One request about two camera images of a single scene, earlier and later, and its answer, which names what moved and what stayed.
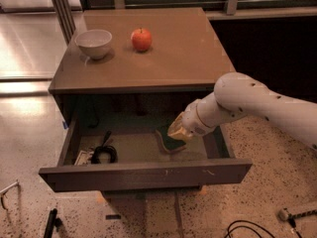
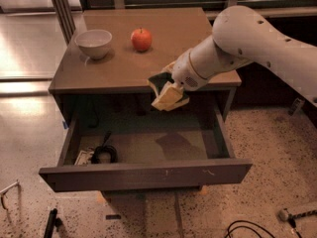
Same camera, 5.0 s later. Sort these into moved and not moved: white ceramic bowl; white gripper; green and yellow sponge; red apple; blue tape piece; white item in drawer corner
Moved: green and yellow sponge; white gripper
Not moved: blue tape piece; white item in drawer corner; white ceramic bowl; red apple
